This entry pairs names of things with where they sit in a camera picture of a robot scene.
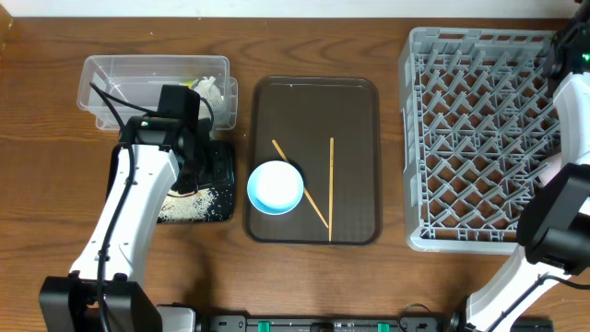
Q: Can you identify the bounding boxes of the rice food scraps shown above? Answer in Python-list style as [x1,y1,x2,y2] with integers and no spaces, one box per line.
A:
[159,188,234,223]

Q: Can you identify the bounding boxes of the light blue bowl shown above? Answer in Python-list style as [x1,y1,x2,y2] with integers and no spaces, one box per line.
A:
[246,160,304,216]

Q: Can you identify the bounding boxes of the yellow snack wrapper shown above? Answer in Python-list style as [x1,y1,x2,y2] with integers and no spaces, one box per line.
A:
[180,79,198,89]

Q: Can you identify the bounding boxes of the pink cup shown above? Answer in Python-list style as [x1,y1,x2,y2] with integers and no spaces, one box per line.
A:
[538,152,562,186]

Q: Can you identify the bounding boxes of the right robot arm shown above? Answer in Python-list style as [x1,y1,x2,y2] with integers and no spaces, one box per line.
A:
[445,0,589,332]

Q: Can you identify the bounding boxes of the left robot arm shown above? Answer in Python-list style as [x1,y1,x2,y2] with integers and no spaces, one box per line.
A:
[39,85,213,331]

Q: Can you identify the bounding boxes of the black waste tray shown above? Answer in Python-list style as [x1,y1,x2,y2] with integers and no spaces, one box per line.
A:
[105,139,237,226]

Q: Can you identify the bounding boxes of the grey dishwasher rack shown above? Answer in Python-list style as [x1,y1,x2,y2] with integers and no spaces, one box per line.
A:
[399,27,589,255]

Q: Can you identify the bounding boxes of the crumpled white tissue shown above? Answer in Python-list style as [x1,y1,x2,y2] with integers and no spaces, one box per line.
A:
[194,77,225,113]

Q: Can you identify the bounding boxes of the clear plastic bin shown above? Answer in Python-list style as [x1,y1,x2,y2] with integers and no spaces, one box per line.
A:
[77,54,238,131]

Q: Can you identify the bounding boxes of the brown serving tray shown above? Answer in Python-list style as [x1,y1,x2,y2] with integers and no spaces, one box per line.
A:
[243,77,383,245]

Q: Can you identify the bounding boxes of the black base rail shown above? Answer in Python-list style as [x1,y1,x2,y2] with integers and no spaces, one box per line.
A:
[156,302,554,332]

